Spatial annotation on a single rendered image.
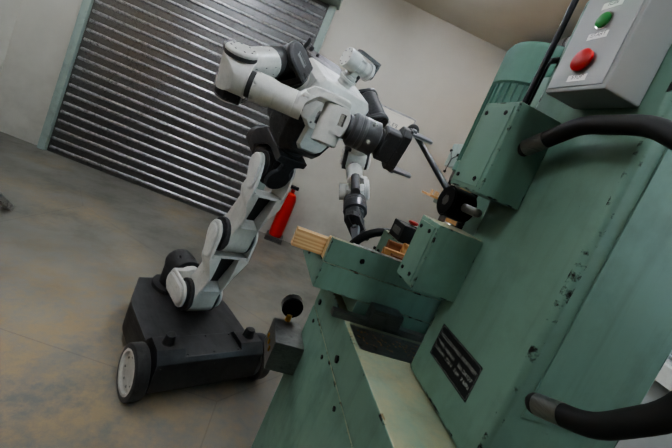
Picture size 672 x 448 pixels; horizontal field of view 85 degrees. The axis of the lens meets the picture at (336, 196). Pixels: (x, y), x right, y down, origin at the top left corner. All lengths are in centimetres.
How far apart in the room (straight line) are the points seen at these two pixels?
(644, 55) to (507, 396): 46
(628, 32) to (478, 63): 366
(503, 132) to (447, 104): 345
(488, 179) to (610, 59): 21
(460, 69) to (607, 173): 362
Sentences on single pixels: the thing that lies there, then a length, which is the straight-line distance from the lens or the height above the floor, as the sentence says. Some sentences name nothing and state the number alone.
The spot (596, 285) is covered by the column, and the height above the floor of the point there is 110.
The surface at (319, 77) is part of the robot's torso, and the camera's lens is 121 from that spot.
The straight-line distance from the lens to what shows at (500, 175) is 61.
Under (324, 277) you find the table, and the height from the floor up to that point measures 87.
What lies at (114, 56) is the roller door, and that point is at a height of 109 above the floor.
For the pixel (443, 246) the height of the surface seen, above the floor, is 105.
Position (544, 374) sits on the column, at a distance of 59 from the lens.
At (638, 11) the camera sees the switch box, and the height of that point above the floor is 142.
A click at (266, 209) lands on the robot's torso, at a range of 151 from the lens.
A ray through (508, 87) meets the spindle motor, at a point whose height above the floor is 139.
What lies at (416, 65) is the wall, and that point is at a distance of 400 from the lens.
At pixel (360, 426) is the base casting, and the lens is 67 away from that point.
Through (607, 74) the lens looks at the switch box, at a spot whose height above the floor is 134.
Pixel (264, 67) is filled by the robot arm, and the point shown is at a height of 125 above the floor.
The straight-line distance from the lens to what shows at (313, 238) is 79.
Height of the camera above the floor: 113
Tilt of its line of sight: 7 degrees down
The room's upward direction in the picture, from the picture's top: 23 degrees clockwise
